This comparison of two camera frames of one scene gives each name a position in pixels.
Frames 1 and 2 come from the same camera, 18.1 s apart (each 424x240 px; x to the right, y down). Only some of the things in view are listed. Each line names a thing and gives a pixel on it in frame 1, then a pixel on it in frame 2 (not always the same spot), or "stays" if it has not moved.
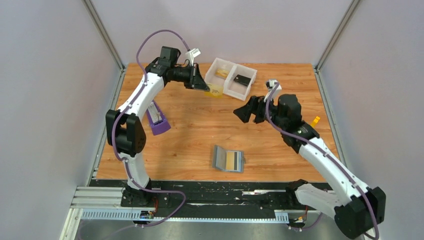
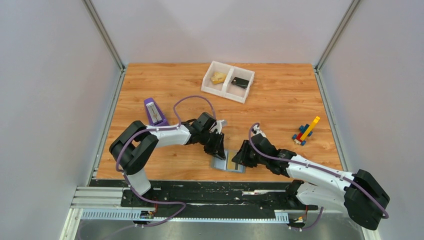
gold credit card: x=216 y=91 -> x=231 y=165
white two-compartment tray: x=234 y=80 stays
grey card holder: x=228 y=160 stays
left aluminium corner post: x=109 y=41 stays
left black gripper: x=195 y=79 -> x=217 y=149
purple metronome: x=157 y=120 stays
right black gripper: x=244 y=113 -> x=242 y=156
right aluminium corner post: x=320 y=63 stays
